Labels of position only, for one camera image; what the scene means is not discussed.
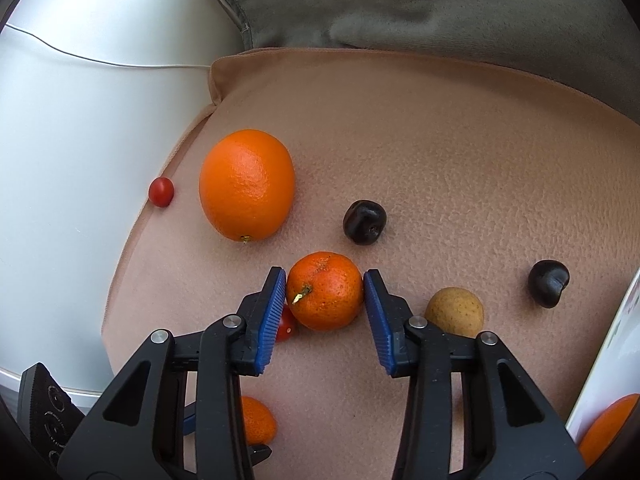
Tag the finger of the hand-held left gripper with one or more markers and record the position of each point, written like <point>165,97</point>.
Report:
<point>189,419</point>
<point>259,454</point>

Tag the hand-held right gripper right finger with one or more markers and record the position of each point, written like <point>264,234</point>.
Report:
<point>377,320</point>

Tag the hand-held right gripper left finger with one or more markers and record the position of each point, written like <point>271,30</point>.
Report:
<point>267,320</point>

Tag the red cherry tomato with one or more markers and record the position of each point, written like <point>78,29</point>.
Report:
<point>161,192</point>
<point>286,329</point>

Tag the small mandarin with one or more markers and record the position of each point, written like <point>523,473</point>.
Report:
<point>325,295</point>
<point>260,422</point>

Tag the dark cherry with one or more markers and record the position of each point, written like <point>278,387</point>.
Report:
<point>364,222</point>
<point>548,284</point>

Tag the large orange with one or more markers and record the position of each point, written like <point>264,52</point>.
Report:
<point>247,185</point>
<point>607,430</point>

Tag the white floral plate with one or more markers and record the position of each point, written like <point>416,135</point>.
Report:
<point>607,360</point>

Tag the brown longan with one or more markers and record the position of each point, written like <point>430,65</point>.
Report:
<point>454,310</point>

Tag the beige blanket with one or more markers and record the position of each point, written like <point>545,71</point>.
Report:
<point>450,160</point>

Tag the white board panel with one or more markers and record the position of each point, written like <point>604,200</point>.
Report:
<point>75,160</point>

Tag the grey blanket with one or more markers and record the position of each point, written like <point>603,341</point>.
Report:
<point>450,15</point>

